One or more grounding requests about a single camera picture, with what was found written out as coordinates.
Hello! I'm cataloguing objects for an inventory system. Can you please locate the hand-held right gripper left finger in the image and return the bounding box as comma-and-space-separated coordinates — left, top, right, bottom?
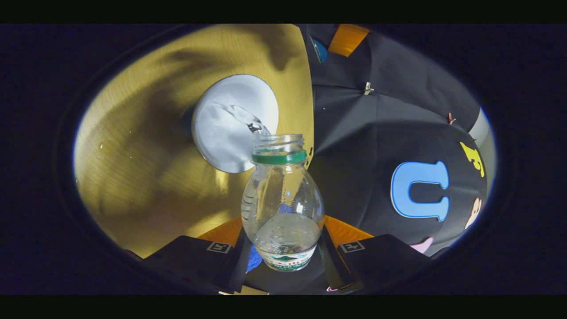
141, 217, 253, 294

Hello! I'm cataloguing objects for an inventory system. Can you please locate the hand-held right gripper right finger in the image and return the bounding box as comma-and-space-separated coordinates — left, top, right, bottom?
318, 216, 432, 293

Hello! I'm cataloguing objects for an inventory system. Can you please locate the clear plastic water bottle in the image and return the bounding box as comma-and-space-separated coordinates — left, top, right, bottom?
241, 134, 325, 272

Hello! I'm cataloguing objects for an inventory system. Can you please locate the white teacup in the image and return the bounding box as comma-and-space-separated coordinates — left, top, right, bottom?
191, 74, 280, 174

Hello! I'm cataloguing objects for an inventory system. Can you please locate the blue towel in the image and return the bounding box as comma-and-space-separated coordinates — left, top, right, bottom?
246, 245, 263, 272

